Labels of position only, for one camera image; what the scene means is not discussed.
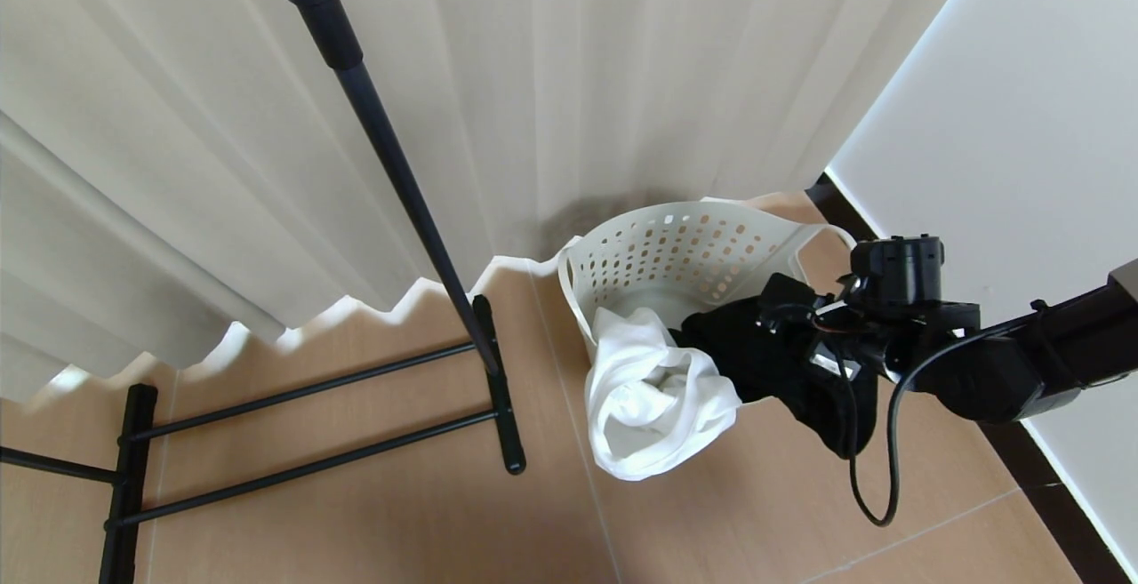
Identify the black shorts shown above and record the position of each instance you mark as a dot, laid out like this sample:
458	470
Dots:
738	353

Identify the white garment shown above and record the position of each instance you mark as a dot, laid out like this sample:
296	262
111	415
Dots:
640	424

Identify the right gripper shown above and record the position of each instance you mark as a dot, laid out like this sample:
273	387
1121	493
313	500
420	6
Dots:
853	353

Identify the white laundry basket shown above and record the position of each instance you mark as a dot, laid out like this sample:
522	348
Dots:
711	208

